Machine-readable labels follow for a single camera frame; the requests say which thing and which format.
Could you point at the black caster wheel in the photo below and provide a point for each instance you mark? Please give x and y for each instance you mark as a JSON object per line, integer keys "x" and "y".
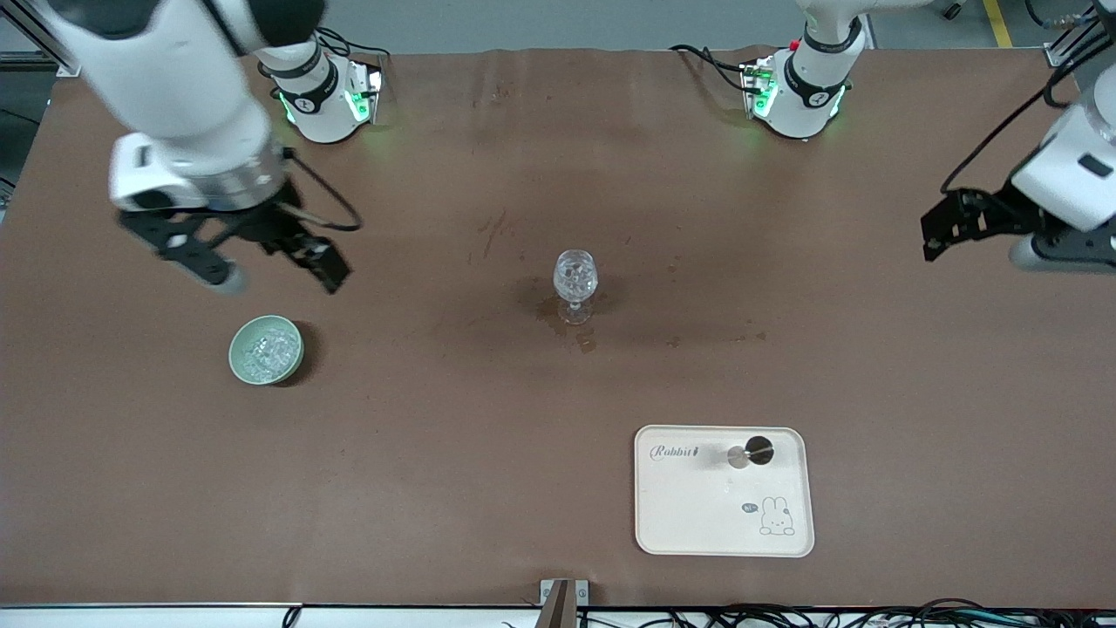
{"x": 952, "y": 10}

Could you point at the steel double jigger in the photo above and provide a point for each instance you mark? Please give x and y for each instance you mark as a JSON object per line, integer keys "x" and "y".
{"x": 757, "y": 450}

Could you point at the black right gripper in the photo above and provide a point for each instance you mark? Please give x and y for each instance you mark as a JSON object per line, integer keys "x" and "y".
{"x": 266, "y": 226}

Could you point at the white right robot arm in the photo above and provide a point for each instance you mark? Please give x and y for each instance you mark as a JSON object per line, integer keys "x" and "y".
{"x": 183, "y": 87}

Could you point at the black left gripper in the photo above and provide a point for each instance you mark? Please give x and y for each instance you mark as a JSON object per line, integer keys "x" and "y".
{"x": 994, "y": 212}

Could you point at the clear ice cubes pile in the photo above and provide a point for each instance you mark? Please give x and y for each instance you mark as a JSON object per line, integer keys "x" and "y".
{"x": 266, "y": 353}

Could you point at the brown table mat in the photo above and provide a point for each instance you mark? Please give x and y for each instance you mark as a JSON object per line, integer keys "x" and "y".
{"x": 436, "y": 436}

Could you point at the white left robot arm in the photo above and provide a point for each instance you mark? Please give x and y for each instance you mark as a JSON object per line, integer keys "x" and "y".
{"x": 811, "y": 96}

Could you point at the clear stemmed wine glass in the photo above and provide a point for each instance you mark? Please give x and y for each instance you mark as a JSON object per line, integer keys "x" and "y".
{"x": 575, "y": 279}

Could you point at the aluminium frame profile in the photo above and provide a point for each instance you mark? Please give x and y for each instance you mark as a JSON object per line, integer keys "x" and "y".
{"x": 1068, "y": 48}
{"x": 39, "y": 39}

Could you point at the cream rabbit print tray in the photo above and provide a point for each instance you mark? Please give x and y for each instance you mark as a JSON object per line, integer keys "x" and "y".
{"x": 724, "y": 515}

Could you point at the pale green ceramic bowl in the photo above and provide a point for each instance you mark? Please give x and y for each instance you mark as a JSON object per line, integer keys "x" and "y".
{"x": 292, "y": 353}

